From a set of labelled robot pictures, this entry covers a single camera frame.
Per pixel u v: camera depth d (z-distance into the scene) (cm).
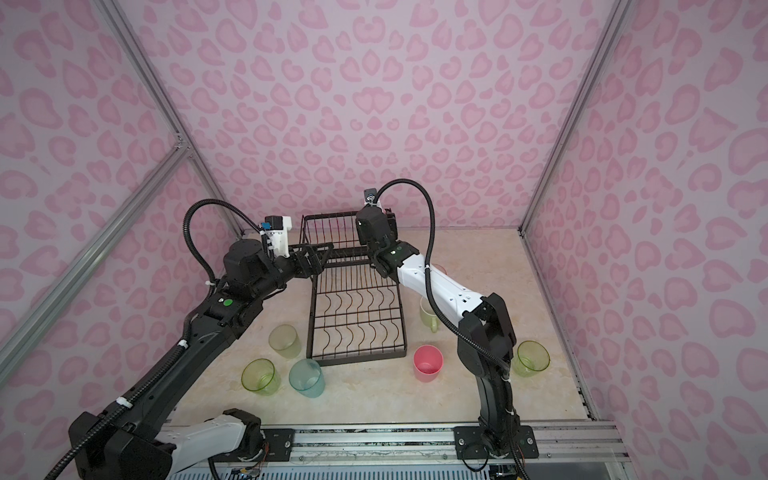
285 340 88
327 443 75
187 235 52
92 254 63
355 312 95
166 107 84
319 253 65
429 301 50
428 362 84
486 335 49
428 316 86
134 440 37
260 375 83
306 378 84
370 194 70
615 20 70
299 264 63
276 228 62
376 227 62
